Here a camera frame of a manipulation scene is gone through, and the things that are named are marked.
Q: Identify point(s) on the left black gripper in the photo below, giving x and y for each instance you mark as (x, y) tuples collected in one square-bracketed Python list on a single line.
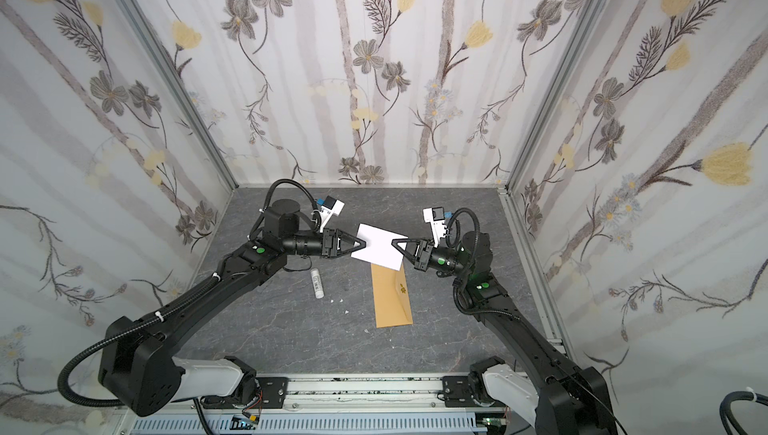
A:
[(330, 243)]

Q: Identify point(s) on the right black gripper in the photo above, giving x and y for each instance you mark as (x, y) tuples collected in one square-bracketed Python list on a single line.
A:
[(422, 254)]

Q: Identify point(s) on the white floral letter paper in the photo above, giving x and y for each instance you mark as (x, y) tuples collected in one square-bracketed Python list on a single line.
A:
[(378, 248)]

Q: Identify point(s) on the brown kraft envelope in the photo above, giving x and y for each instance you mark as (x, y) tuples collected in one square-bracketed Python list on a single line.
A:
[(391, 297)]

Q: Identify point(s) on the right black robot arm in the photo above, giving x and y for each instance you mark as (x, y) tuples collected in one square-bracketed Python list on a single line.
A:
[(555, 396)]

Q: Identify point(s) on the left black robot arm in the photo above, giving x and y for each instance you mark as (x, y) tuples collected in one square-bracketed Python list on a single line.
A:
[(141, 367)]

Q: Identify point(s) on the white glue stick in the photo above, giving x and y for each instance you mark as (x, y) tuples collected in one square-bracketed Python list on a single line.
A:
[(317, 283)]

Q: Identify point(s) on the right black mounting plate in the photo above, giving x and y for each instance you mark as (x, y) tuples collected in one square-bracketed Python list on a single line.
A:
[(466, 391)]

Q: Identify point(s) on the black mounting plate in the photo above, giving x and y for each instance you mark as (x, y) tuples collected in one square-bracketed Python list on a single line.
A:
[(270, 392), (466, 391)]

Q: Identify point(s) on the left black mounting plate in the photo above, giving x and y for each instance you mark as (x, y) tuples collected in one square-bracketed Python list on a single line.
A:
[(270, 392)]

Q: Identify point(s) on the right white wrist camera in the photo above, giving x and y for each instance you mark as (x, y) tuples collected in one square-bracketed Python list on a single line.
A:
[(437, 218)]

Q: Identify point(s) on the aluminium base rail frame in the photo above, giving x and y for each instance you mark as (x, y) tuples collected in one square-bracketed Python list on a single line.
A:
[(329, 393)]

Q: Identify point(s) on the white perforated cable duct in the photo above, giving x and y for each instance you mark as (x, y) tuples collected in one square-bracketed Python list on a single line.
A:
[(351, 423)]

